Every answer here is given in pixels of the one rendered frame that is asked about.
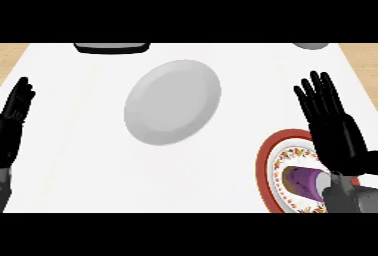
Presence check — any red-rimmed floral plate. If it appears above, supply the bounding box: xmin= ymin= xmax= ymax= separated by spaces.
xmin=254 ymin=128 xmax=362 ymax=214

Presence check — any purple can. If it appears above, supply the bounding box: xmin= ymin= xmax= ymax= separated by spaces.
xmin=284 ymin=166 xmax=334 ymax=203

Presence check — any grey round object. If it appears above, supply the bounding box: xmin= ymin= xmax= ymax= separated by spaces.
xmin=291 ymin=42 xmax=331 ymax=51

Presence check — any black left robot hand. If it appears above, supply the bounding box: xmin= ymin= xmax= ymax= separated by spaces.
xmin=0 ymin=76 xmax=37 ymax=169

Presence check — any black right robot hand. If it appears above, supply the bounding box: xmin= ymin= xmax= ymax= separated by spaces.
xmin=293 ymin=70 xmax=378 ymax=177

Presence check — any plain grey plate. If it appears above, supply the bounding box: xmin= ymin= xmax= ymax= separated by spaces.
xmin=123 ymin=59 xmax=223 ymax=147

